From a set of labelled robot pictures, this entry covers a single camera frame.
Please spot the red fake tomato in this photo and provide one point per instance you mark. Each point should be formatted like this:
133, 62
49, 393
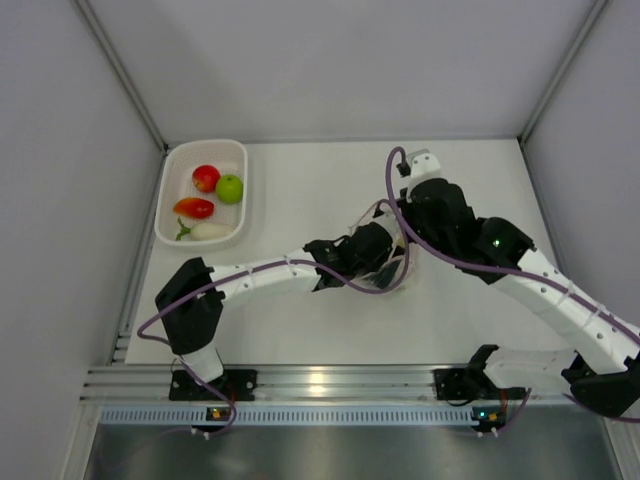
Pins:
205, 178

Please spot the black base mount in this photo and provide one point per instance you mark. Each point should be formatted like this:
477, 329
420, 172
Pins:
220, 385
451, 385

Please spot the aluminium mounting rail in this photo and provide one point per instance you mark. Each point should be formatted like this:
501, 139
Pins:
129, 384

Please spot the red orange fake fruit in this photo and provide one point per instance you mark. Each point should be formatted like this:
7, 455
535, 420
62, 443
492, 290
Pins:
194, 208

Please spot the white fake radish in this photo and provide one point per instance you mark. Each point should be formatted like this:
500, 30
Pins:
203, 231

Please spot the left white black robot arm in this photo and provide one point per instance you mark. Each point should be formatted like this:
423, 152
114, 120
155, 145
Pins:
370, 260

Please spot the white perforated plastic basket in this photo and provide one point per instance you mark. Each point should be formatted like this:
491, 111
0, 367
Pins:
229, 157

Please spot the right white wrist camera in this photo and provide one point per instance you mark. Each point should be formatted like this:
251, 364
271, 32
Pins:
418, 166

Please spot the green fake apple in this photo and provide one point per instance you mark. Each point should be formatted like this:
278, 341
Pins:
230, 189

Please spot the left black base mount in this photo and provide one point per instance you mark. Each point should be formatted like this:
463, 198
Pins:
220, 385

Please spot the clear zip top bag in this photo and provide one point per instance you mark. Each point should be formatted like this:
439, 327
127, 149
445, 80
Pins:
394, 267

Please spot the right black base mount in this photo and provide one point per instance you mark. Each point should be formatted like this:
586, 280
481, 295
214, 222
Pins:
451, 385

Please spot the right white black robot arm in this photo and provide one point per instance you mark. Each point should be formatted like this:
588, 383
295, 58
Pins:
600, 368

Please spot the slotted white cable duct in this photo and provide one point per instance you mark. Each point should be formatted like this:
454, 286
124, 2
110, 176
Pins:
256, 415

